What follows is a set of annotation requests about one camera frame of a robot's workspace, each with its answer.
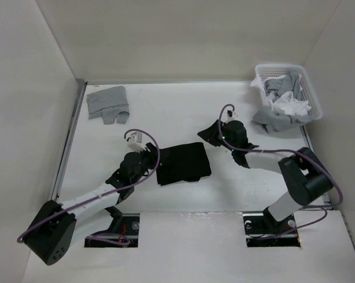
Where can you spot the white tank top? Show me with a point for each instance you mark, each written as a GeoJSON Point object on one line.
{"type": "Point", "coordinates": [284, 104]}

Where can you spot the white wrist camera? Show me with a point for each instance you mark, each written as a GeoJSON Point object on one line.
{"type": "Point", "coordinates": [230, 116]}
{"type": "Point", "coordinates": [134, 142]}

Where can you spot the folded grey tank top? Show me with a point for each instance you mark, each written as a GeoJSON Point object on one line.
{"type": "Point", "coordinates": [110, 104]}

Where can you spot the black tank top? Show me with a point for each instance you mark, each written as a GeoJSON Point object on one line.
{"type": "Point", "coordinates": [188, 162]}

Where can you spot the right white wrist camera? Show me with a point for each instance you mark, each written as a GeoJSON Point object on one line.
{"type": "Point", "coordinates": [230, 116]}

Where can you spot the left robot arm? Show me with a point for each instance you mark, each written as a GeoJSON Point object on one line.
{"type": "Point", "coordinates": [51, 232]}

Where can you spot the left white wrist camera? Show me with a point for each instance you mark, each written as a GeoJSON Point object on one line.
{"type": "Point", "coordinates": [134, 142]}

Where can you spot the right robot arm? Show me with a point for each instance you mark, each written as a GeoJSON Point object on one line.
{"type": "Point", "coordinates": [304, 177]}

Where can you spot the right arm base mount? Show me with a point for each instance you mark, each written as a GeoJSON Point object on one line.
{"type": "Point", "coordinates": [258, 235]}

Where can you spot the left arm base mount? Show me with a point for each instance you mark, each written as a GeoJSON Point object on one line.
{"type": "Point", "coordinates": [121, 230]}

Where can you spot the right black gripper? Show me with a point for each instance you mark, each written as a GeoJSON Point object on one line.
{"type": "Point", "coordinates": [210, 134]}

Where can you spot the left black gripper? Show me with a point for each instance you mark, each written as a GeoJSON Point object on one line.
{"type": "Point", "coordinates": [151, 155]}

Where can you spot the white plastic basket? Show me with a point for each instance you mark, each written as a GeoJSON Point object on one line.
{"type": "Point", "coordinates": [308, 93]}

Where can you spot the grey tank top in basket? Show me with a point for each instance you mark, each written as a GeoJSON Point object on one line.
{"type": "Point", "coordinates": [271, 122]}

